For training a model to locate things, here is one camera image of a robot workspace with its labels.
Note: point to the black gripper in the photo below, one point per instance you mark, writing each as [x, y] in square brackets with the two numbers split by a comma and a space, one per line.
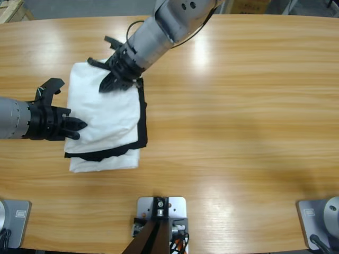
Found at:
[45, 121]
[124, 66]

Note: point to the white t-shirt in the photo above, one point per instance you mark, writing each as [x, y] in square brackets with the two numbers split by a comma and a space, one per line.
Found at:
[106, 119]

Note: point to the white garment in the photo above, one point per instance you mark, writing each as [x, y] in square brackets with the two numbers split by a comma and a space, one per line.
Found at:
[106, 164]

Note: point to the black garment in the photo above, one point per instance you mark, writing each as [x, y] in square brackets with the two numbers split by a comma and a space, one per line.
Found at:
[143, 127]

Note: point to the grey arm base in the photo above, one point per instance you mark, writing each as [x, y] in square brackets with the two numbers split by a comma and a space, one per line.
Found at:
[312, 219]
[18, 225]

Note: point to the light wooden pallet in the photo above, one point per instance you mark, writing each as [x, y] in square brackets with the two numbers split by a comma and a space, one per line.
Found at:
[13, 10]

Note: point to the brown cardboard box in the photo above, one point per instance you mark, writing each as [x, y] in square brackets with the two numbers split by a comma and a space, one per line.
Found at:
[251, 6]

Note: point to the orange clamp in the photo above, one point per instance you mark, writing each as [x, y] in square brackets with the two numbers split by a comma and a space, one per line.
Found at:
[182, 244]

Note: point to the silver angle bracket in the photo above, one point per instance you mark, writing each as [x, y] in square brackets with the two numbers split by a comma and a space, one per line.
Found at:
[178, 228]
[137, 228]

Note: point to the white mount plate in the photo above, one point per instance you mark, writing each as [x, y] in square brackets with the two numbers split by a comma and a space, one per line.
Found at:
[178, 205]

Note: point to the dark camera post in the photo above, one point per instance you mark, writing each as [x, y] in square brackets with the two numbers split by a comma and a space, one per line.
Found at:
[156, 238]

